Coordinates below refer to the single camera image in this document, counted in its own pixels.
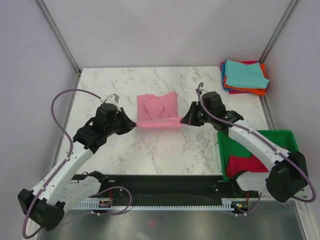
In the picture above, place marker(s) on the folded blue t shirt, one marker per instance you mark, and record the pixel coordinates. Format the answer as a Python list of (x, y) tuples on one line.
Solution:
[(222, 72)]

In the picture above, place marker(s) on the left aluminium frame post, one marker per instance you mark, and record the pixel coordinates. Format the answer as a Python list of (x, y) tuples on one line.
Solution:
[(58, 35)]

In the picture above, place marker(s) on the crimson t shirt in bin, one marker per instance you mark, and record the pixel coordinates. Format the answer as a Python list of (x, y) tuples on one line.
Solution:
[(237, 164)]

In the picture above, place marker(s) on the folded teal t shirt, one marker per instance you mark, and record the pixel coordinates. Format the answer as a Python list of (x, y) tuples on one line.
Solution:
[(249, 76)]

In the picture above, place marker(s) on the pink t shirt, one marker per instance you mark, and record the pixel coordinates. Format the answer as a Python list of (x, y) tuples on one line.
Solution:
[(158, 112)]

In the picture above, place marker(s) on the white slotted cable duct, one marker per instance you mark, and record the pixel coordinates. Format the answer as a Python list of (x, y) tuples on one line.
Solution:
[(98, 205)]

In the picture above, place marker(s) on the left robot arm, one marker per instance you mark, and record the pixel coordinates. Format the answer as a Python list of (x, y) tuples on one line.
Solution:
[(48, 201)]

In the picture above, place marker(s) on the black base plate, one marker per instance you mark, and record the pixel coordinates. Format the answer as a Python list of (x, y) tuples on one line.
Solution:
[(172, 190)]

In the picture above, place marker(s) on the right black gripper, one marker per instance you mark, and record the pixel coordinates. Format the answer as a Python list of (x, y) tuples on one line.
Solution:
[(190, 118)]

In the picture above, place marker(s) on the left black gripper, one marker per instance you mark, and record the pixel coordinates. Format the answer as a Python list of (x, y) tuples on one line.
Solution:
[(128, 124)]

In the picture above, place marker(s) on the right aluminium frame post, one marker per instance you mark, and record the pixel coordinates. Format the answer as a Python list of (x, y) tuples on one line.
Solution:
[(278, 30)]

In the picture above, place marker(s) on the green plastic bin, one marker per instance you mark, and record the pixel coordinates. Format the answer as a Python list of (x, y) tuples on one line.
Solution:
[(228, 147)]

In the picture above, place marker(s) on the aluminium frame post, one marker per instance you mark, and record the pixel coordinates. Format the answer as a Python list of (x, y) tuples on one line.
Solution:
[(58, 35), (278, 30)]

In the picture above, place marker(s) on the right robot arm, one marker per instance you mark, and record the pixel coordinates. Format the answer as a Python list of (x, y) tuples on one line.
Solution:
[(286, 171)]

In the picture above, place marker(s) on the folded orange t shirt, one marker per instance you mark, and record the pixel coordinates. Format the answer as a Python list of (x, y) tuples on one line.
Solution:
[(261, 92)]

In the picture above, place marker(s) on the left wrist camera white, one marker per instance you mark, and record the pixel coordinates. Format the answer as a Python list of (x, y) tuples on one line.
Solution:
[(112, 99)]

